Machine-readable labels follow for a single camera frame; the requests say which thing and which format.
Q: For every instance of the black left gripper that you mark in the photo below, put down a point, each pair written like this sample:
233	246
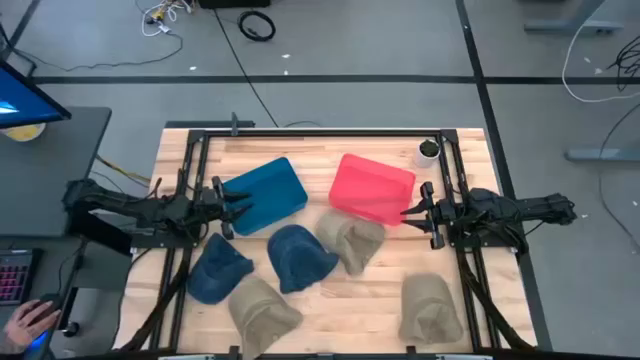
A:
215	205

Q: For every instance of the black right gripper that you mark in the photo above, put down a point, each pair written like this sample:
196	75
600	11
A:
436	215

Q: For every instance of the beige bucket hat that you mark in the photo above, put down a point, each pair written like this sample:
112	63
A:
352	240
430	310
260	315

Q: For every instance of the blue bucket hat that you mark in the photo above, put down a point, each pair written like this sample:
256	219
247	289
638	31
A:
300	257
215	272

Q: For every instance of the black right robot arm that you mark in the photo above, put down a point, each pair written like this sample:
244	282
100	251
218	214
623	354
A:
510	207

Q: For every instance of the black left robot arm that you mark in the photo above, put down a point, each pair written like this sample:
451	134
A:
125	205

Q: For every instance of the blue plastic bin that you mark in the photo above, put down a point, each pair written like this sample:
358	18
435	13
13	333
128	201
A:
275	190

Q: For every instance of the pink plastic bin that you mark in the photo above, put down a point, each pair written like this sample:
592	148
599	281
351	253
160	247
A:
370	190

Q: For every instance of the white cup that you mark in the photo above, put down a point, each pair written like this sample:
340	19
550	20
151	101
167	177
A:
428	152

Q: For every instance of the grey desk leg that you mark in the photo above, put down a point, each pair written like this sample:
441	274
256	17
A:
570	25
600	154

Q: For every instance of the grey desk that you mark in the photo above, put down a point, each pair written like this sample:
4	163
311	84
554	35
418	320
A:
45	180

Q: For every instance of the black computer mouse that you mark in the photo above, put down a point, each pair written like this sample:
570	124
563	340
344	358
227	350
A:
50	305

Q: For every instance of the yellow bowl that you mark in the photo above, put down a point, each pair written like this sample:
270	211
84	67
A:
22	132

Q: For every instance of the backlit keyboard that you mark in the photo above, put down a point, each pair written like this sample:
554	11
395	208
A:
14	277

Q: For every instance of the computer monitor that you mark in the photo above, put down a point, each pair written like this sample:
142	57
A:
25	100

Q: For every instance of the person's hand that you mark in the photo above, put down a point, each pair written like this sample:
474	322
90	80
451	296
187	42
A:
27	325

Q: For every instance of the black aluminium table frame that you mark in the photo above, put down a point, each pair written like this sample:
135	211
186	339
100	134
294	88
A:
325	133

